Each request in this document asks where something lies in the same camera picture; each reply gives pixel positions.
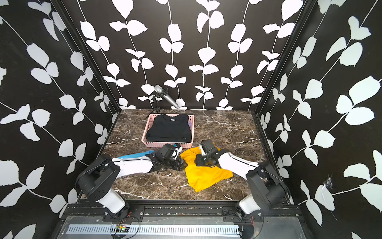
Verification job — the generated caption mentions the small circuit board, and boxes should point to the small circuit board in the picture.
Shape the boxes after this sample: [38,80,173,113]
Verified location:
[115,225,130,233]

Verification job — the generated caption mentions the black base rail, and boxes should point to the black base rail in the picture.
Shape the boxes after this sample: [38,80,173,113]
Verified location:
[61,200,304,224]

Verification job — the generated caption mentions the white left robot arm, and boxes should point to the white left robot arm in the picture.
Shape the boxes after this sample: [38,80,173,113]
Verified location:
[76,150,188,214]

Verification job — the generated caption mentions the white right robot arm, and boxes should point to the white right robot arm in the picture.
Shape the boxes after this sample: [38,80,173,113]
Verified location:
[195,150,290,221]

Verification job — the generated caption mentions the yellow t-shirt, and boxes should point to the yellow t-shirt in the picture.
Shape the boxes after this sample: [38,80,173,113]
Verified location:
[181,147,233,192]

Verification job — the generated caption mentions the black t-shirt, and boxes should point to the black t-shirt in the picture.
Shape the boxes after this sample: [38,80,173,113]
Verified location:
[146,114,192,143]

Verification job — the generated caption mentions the pink plastic basket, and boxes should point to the pink plastic basket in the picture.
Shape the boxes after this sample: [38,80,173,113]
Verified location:
[141,114,195,149]

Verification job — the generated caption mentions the blue toy microphone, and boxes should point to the blue toy microphone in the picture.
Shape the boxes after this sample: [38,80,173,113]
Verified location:
[118,150,154,159]

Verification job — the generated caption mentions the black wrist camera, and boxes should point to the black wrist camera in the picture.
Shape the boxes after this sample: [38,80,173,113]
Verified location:
[155,143,183,162]
[200,139,218,155]

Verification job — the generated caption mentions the silver microphone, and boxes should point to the silver microphone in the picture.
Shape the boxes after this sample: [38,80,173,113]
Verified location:
[154,85,180,110]

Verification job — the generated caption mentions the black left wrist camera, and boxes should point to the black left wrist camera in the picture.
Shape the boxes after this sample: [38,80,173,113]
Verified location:
[155,143,183,162]

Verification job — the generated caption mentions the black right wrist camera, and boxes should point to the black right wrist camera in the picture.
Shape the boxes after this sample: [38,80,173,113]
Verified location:
[200,139,218,155]

